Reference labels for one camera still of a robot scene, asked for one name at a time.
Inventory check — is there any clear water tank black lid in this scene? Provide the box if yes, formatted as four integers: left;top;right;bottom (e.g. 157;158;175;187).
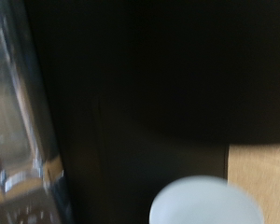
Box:
0;0;75;224

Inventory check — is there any black Keurig coffee machine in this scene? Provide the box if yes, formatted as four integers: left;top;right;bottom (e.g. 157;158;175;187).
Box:
22;0;280;224

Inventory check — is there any white mug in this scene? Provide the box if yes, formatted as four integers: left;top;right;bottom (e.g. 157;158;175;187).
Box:
147;175;266;224

